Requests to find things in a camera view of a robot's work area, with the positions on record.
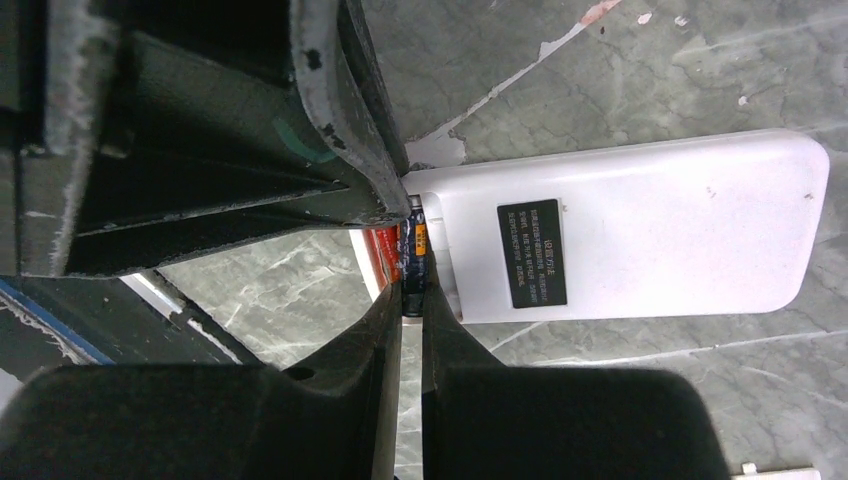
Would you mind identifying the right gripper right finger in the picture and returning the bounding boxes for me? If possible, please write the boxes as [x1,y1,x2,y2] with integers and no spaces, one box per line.
[422,273,729,479]

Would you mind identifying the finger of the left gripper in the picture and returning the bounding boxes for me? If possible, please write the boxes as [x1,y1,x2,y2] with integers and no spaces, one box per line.
[1,1,410,278]

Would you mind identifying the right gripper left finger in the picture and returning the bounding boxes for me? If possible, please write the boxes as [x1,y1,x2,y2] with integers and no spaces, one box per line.
[1,285,401,479]

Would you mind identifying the red AAA battery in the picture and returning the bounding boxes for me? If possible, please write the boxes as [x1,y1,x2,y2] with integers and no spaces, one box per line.
[371,227,402,283]

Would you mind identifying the black AAA battery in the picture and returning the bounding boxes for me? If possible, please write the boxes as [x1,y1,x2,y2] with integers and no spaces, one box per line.
[399,206,428,318]

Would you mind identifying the white battery cover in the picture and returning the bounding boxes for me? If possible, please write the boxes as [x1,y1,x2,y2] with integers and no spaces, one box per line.
[732,462,822,480]

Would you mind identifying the white remote control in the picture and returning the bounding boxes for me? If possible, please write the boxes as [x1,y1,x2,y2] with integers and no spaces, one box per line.
[403,129,830,324]

